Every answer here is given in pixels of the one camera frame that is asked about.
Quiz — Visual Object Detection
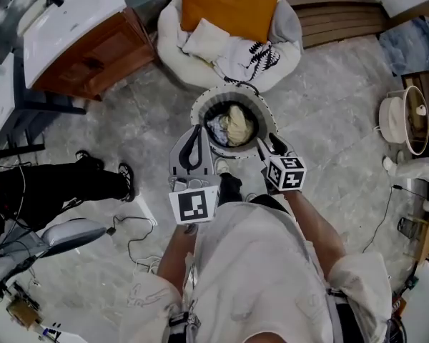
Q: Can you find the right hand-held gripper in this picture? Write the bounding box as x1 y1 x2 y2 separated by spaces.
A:
256 132 307 194

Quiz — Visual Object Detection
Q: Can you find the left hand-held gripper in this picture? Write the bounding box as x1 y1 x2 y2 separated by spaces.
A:
167 124 221 225

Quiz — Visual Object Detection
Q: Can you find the pale yellow clothes garment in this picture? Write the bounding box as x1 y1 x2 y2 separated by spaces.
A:
225 104 255 146

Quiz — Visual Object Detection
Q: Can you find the patterned clothes garment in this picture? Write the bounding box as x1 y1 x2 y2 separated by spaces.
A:
205 118 232 146

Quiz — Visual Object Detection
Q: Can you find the grey white laundry basket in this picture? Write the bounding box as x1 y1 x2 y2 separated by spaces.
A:
190 83 279 160

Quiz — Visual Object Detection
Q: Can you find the white black-print clothes garment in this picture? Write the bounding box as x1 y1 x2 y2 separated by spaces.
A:
214 39 282 81

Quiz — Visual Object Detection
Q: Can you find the person's right forearm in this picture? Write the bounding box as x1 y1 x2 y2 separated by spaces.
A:
284 189 346 279

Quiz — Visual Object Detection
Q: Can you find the person's left forearm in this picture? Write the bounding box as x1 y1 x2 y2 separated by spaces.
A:
156 223 201 297

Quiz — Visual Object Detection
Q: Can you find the person's left shoe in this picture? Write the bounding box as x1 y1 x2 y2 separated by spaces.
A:
214 157 230 177

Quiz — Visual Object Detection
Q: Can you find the person's left leg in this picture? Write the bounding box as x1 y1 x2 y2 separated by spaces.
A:
217 172 243 207

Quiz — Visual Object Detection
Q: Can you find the person's leg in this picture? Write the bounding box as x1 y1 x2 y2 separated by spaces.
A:
217 172 243 207
250 194 290 216

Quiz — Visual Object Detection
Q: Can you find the person's right leg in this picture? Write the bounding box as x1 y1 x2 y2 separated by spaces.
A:
250 194 290 216

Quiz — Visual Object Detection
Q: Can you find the white bean bag chair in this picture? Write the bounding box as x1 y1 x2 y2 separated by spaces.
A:
157 0 304 94

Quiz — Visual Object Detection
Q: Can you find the small white pillow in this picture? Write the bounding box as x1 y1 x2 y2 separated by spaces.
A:
181 17 232 64

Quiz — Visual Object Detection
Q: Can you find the person's white shirt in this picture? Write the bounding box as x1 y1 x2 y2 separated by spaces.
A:
119 200 394 343

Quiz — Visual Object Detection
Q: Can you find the grey shell pack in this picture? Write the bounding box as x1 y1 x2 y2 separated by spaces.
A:
39 218 108 259

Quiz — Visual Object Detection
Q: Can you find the wooden vanity cabinet white top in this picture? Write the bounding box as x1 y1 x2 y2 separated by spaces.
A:
23 0 157 101

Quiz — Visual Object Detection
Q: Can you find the wooden step platform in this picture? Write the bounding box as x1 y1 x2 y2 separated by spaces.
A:
271 0 390 49

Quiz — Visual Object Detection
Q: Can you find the orange cushion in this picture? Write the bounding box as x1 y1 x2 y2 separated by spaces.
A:
180 0 283 44

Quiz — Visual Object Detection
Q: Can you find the blue painted canvas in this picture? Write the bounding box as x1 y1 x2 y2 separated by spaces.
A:
378 15 429 76

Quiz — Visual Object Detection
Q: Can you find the dark desk white top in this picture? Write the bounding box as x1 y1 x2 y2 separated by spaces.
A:
0 51 87 162

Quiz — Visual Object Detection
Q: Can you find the black floor cable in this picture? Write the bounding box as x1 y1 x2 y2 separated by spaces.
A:
106 215 158 264

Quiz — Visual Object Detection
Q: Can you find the thin black cable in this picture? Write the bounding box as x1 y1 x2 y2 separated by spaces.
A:
363 185 404 254

